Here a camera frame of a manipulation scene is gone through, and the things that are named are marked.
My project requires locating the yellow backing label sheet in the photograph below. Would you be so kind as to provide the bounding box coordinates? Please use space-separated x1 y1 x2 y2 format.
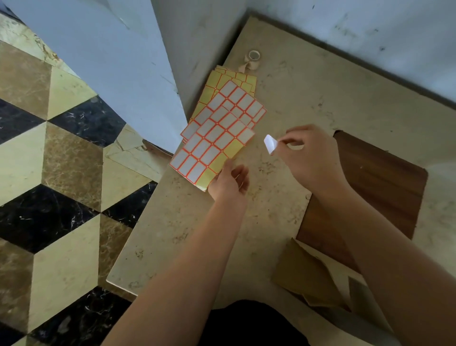
190 66 258 123

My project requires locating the dark brown wooden board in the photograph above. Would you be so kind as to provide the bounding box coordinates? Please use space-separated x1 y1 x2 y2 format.
296 130 429 274

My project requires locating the person's left hand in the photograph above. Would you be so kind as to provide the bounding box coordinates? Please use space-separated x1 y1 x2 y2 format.
208 159 250 207

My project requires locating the large white panel board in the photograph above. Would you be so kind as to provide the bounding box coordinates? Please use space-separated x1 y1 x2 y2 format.
0 0 188 154

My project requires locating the person's right forearm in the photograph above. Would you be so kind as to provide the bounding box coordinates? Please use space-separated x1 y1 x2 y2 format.
315 180 456 346

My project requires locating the person's left forearm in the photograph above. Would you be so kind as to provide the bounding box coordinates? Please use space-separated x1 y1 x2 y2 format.
101 198 248 346

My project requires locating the grey paper sheet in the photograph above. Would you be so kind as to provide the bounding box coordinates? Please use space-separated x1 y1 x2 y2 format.
296 240 403 346

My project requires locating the person's right hand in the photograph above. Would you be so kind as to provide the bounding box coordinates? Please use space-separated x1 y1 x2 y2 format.
272 124 352 201

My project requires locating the brown paper envelope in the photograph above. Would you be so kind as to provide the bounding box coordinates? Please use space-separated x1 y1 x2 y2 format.
271 238 351 311

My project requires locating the red-bordered white label sheet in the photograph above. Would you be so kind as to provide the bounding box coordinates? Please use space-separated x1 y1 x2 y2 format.
170 106 256 192
180 80 267 140

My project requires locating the person's black clothing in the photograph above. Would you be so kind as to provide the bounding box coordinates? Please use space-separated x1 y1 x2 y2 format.
198 299 311 346

